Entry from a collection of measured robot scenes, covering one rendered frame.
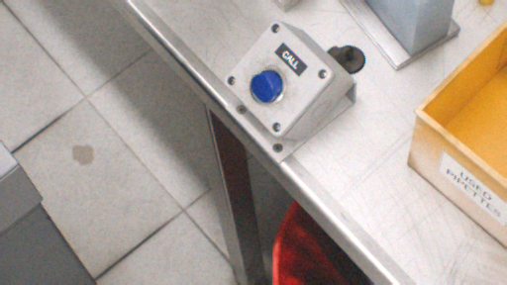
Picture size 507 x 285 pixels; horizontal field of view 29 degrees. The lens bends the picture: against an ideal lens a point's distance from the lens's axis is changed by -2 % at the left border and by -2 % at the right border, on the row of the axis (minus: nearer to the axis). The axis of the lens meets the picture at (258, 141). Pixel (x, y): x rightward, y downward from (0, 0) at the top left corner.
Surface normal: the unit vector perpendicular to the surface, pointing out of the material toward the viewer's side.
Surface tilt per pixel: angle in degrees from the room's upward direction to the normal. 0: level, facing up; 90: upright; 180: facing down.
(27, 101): 0
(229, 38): 0
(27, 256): 90
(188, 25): 0
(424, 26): 90
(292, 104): 30
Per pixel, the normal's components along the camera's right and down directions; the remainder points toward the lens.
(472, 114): -0.06, -0.42
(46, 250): 0.65, 0.68
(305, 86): -0.43, -0.07
